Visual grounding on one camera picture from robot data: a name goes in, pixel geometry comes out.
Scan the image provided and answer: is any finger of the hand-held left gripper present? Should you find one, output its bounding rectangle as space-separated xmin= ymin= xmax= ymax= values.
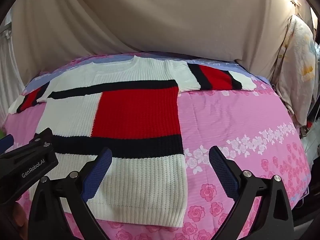
xmin=33 ymin=127 xmax=54 ymax=151
xmin=0 ymin=134 xmax=15 ymax=153

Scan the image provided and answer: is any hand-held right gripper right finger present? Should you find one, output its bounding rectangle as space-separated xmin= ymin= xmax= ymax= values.
xmin=209 ymin=145 xmax=294 ymax=240

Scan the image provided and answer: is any beige cloth backdrop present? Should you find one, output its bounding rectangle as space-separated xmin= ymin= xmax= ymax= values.
xmin=11 ymin=0 xmax=299 ymax=87

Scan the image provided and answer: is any cream floral hanging blanket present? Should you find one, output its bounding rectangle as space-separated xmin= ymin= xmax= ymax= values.
xmin=272 ymin=15 xmax=317 ymax=128

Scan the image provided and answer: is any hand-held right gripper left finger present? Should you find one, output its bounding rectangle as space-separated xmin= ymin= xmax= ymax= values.
xmin=28 ymin=147 xmax=113 ymax=240

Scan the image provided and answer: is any white red black knit sweater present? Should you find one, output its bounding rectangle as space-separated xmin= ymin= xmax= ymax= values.
xmin=8 ymin=55 xmax=257 ymax=228

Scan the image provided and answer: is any white curtain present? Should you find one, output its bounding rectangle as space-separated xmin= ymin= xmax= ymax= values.
xmin=0 ymin=12 xmax=25 ymax=128

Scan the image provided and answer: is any person's left hand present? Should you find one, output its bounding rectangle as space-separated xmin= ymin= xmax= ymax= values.
xmin=10 ymin=200 xmax=29 ymax=233

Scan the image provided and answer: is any pink floral bed sheet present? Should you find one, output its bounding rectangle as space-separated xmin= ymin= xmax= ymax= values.
xmin=4 ymin=51 xmax=312 ymax=240

